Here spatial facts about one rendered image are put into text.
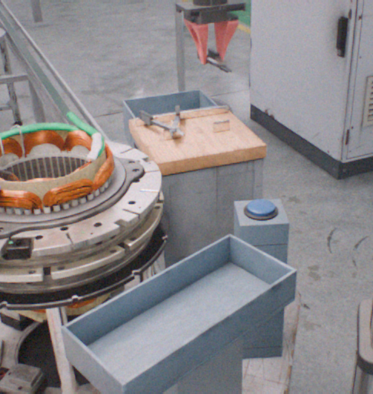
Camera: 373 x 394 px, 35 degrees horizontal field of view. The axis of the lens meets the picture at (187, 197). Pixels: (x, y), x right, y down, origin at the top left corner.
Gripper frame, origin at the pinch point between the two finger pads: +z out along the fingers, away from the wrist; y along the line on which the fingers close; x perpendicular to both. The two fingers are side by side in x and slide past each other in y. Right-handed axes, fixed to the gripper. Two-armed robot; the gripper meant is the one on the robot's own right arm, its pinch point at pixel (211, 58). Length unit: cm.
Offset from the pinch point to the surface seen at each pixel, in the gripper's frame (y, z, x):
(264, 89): -116, 90, -224
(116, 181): 22.5, 8.3, 22.4
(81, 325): 32, 13, 44
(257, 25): -116, 54, -234
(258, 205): 3.3, 14.4, 26.3
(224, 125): -0.5, 11.0, 3.9
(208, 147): 4.3, 12.1, 9.1
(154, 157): 13.8, 12.0, 9.3
